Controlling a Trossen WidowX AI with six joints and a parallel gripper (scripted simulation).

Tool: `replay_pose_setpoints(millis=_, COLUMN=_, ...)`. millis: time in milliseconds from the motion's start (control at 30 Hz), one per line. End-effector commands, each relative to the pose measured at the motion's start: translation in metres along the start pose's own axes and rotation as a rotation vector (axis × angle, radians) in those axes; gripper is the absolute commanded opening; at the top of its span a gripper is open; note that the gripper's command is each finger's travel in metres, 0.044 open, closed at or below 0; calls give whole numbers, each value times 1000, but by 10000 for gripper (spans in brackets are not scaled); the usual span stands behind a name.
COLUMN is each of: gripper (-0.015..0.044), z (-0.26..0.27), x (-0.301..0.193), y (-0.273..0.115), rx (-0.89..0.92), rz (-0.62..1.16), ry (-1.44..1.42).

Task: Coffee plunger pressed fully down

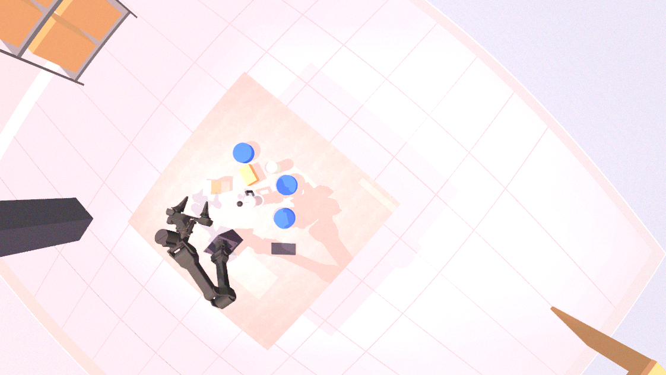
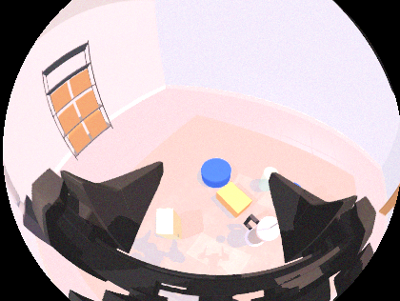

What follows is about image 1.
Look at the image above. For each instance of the blue short cylinder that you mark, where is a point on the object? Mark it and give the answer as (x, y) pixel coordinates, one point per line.
(243, 153)
(287, 185)
(284, 218)

